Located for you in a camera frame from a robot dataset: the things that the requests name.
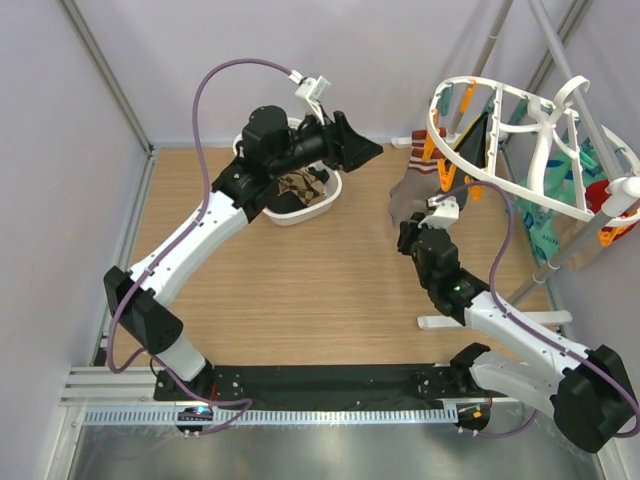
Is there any brown argyle sock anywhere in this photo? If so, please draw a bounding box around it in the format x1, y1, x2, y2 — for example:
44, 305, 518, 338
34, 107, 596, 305
279, 170, 324, 207

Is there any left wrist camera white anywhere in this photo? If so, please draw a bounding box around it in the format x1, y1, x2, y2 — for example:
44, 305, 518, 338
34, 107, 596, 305
288, 70, 331, 123

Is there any slotted grey cable duct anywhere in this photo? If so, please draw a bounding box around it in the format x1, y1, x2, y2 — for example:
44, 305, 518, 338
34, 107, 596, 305
83, 404, 458, 427

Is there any white perforated plastic basket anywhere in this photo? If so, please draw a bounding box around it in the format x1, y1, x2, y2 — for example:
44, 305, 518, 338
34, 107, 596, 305
230, 107, 337, 226

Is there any teal patterned sock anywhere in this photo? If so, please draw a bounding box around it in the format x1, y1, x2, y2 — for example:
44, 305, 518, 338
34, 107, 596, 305
515, 143, 607, 260

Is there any white round clip hanger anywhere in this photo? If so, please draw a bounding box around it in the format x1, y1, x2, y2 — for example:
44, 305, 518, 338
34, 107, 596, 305
423, 74, 640, 224

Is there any black sock with white stripes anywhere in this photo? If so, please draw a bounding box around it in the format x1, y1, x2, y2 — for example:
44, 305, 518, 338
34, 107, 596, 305
268, 168, 330, 214

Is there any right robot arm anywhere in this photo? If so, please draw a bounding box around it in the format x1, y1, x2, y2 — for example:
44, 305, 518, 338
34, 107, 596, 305
397, 213, 639, 453

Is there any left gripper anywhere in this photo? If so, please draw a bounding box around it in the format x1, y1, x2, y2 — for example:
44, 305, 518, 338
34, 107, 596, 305
269, 105, 383, 180

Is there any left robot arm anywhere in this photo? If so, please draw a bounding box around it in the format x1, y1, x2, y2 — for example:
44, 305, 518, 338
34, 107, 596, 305
104, 105, 383, 400

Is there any grey sock rust striped cuff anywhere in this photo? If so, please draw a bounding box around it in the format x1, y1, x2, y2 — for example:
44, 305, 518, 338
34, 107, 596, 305
388, 130, 468, 229

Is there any red sock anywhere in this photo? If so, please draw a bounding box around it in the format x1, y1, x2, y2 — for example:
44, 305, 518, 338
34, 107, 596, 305
585, 180, 639, 223

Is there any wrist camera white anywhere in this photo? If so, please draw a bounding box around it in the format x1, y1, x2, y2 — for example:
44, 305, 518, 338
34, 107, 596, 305
288, 70, 331, 123
420, 196, 460, 230

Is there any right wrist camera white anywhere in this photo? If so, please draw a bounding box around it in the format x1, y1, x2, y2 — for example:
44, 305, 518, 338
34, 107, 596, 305
420, 196, 460, 230

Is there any white and grey drying rack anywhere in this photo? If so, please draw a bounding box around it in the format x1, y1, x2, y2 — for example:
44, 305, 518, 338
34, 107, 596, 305
389, 0, 640, 332

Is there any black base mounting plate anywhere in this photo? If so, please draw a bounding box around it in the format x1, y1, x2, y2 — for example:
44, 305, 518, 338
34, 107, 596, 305
152, 363, 501, 404

